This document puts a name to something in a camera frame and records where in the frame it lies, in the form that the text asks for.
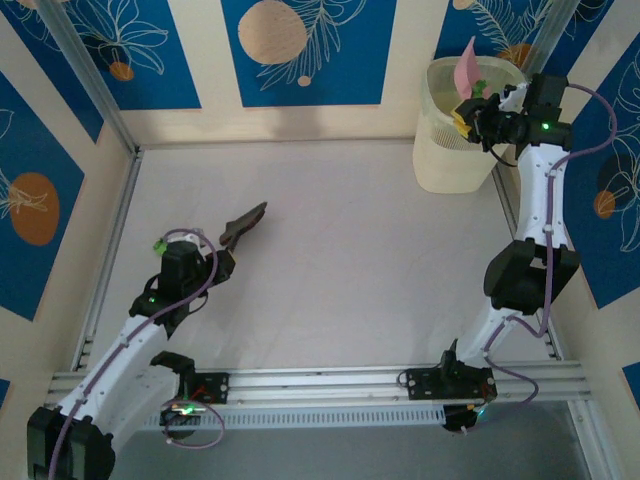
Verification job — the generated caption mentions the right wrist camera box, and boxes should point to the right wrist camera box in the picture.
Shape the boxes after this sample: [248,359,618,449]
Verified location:
[492,82,529,114]

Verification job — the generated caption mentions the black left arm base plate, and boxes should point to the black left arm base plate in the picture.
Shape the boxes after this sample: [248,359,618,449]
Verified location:
[164,372,231,406]

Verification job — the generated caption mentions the aluminium mounting rail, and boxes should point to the aluminium mounting rail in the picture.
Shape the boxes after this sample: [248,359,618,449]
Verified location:
[42,362,586,414]

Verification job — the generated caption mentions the aluminium corner post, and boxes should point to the aluminium corner post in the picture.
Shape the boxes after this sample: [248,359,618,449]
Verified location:
[34,0,141,156]
[522,0,581,81]

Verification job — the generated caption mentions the grey slotted cable duct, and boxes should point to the grey slotted cable duct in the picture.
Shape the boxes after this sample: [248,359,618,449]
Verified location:
[62,404,446,432]

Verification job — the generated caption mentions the dark brown hand brush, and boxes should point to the dark brown hand brush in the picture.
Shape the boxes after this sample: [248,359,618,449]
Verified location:
[218,200,268,254]

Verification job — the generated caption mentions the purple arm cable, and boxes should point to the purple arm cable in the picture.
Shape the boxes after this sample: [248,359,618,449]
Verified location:
[462,82,616,436]
[47,227,225,480]

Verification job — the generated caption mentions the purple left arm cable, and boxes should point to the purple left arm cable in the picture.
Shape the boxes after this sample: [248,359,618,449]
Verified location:
[47,227,225,480]

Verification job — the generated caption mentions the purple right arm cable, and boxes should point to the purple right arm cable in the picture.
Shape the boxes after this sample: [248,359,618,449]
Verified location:
[462,82,616,436]

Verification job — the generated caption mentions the pink plastic dustpan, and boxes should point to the pink plastic dustpan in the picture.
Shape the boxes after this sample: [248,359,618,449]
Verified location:
[452,37,481,101]

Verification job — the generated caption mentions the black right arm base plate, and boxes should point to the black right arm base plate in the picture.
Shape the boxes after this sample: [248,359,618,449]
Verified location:
[404,368,499,403]

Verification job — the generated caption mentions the beige waste bin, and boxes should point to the beige waste bin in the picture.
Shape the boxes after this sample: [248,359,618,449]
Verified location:
[413,54,539,194]

